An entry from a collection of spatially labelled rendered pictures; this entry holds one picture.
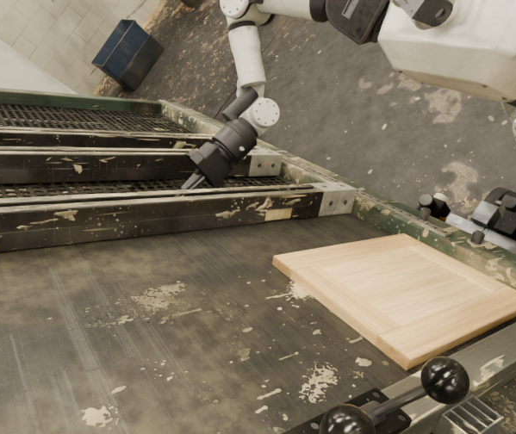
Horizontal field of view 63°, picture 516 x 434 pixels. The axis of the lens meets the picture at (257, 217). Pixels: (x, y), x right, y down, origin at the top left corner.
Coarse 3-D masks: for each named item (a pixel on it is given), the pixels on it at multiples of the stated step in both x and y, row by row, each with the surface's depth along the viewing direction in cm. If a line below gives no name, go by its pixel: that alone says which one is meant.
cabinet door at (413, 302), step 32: (288, 256) 81; (320, 256) 83; (352, 256) 86; (384, 256) 89; (416, 256) 92; (448, 256) 95; (320, 288) 71; (352, 288) 74; (384, 288) 76; (416, 288) 78; (448, 288) 80; (480, 288) 83; (512, 288) 84; (352, 320) 65; (384, 320) 65; (416, 320) 67; (448, 320) 69; (480, 320) 70; (384, 352) 61; (416, 352) 59
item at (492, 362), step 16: (496, 336) 63; (512, 336) 64; (464, 352) 57; (480, 352) 58; (496, 352) 59; (512, 352) 59; (464, 368) 54; (480, 368) 55; (496, 368) 55; (512, 368) 58; (400, 384) 49; (416, 384) 50; (480, 384) 52; (496, 384) 57; (416, 400) 47; (432, 400) 48; (416, 416) 45; (432, 416) 46; (400, 432) 43; (416, 432) 45
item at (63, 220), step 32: (128, 192) 83; (160, 192) 86; (192, 192) 89; (224, 192) 94; (256, 192) 97; (288, 192) 101; (320, 192) 106; (352, 192) 113; (0, 224) 66; (32, 224) 69; (64, 224) 72; (96, 224) 76; (128, 224) 79; (160, 224) 83; (192, 224) 88; (224, 224) 92
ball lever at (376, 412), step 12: (432, 360) 36; (444, 360) 35; (432, 372) 35; (444, 372) 34; (456, 372) 34; (420, 384) 38; (432, 384) 35; (444, 384) 34; (456, 384) 34; (468, 384) 34; (396, 396) 40; (408, 396) 38; (420, 396) 37; (432, 396) 35; (444, 396) 34; (456, 396) 34; (372, 408) 42; (384, 408) 40; (396, 408) 40; (372, 420) 41
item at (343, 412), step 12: (336, 408) 29; (348, 408) 28; (360, 408) 29; (324, 420) 28; (336, 420) 28; (348, 420) 28; (360, 420) 28; (324, 432) 28; (336, 432) 27; (348, 432) 27; (360, 432) 27; (372, 432) 28
